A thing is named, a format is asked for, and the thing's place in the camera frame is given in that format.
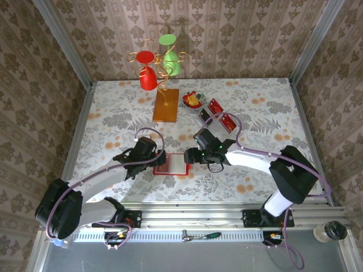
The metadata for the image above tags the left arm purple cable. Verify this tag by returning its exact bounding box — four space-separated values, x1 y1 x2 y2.
45 127 167 252

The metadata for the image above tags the red VIP credit card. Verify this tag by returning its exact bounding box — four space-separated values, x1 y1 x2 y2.
207 98 225 115

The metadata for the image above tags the leaf patterned ceramic bowl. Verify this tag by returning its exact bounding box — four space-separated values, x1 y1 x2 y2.
183 90 208 110

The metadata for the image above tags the clear cup black lid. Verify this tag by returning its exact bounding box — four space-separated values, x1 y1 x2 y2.
313 220 348 244

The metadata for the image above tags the blue white plastic connector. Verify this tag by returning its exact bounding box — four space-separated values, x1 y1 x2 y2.
53 238 71 250

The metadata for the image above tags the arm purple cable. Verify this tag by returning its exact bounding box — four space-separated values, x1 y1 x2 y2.
200 112 332 270
45 127 167 252

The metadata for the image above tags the aluminium side rail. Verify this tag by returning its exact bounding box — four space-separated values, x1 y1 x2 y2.
53 82 96 205
288 79 336 206

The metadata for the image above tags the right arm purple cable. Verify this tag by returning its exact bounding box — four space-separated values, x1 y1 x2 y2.
200 112 332 270

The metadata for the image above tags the gold wire rack wooden base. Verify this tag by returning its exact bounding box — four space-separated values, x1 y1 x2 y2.
126 39 188 123

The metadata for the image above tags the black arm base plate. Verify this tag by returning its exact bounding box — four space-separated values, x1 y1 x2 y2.
91 209 142 229
242 209 295 228

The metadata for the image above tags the ratchet wrench green handle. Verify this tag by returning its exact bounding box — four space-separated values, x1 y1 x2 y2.
181 228 223 243

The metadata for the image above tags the black credit card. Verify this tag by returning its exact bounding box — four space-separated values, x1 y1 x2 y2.
197 108 213 125

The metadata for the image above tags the aluminium frame post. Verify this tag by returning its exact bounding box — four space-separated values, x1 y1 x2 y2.
31 0 94 89
288 0 346 86

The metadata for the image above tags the black wiring junction board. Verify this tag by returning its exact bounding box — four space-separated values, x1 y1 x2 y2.
103 229 132 252
262 231 285 250

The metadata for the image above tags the floral print tablecloth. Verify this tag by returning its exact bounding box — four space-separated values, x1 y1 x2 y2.
72 78 327 202

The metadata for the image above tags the red card holder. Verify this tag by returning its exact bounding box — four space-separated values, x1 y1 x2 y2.
153 152 190 176

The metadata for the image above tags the aluminium extrusion rail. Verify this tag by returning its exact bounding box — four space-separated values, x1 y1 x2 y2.
39 201 349 236

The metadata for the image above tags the red wine glass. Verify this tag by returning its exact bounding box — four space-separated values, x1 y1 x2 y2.
136 50 158 91

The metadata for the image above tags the white slotted cable duct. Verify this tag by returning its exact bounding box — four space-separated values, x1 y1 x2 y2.
66 232 264 243

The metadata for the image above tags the green wine glass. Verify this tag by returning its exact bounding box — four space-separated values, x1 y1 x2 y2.
158 33 183 77

